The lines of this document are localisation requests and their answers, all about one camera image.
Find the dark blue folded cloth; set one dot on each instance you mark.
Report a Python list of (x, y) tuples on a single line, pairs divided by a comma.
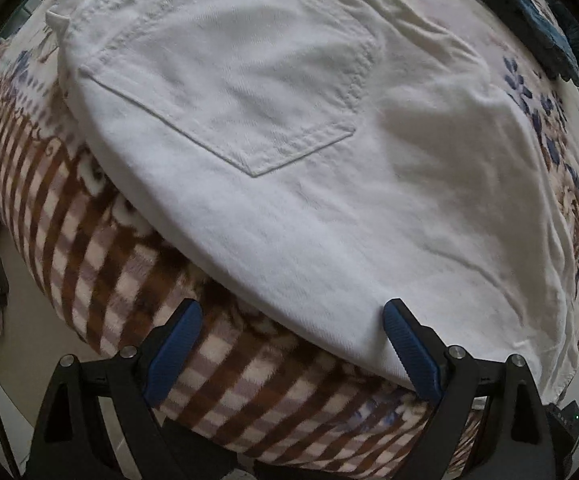
[(519, 5)]

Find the white pants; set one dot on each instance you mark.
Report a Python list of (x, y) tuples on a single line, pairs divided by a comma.
[(294, 185)]

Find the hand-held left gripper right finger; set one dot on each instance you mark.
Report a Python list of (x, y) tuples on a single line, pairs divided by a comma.
[(414, 355)]

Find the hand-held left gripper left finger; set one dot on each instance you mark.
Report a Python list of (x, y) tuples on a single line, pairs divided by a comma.
[(177, 345)]

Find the floral checked blanket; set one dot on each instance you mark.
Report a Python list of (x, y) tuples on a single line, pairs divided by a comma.
[(94, 260)]

